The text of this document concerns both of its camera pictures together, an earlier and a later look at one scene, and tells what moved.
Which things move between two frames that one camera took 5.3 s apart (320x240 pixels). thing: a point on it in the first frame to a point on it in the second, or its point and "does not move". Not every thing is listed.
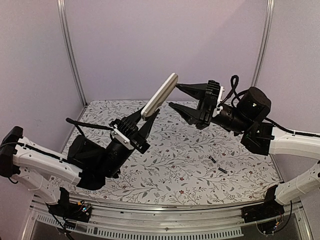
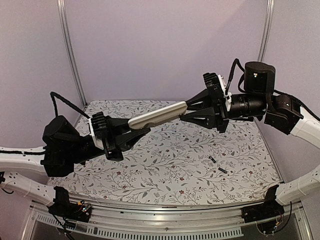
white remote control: [160, 95] to [166, 113]
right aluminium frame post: [269, 18] does not move
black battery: [210, 157] does not move
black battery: [222, 170] does not move
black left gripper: [139, 139] to [114, 144]
